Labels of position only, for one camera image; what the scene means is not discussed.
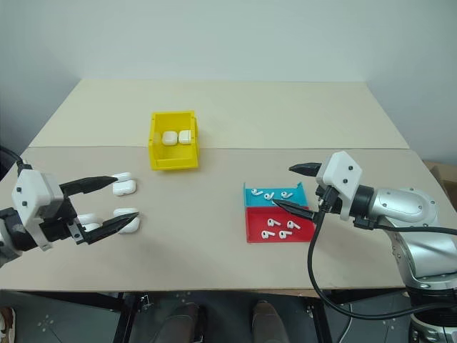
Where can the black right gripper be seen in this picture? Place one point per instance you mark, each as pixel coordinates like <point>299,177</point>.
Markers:
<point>336,205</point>

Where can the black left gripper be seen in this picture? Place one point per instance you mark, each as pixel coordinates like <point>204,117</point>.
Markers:
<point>59,223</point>

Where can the yellow plastic bin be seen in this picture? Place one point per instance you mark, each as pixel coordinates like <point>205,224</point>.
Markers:
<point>173,160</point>

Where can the red plastic tray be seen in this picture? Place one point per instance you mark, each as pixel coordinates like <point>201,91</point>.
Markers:
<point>257,221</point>

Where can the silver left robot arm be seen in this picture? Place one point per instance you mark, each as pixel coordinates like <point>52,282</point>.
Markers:
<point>16,234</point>

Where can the white wireless earbud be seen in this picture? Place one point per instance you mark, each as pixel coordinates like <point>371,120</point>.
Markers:
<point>268,196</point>
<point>272,222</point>
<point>285,194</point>
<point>255,192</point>
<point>283,234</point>
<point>265,234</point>
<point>292,224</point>

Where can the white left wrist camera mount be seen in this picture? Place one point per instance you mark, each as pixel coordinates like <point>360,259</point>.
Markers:
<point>34,193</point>

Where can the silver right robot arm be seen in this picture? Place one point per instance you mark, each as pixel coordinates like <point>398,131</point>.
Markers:
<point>403,203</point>

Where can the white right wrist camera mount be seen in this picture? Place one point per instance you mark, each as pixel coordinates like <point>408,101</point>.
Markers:
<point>341,175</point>

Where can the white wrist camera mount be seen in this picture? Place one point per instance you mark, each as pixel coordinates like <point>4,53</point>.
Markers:
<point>34,193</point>
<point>341,175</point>

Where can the dark rounded shape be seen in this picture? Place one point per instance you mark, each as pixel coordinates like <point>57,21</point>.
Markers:
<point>266,321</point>
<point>180,321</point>

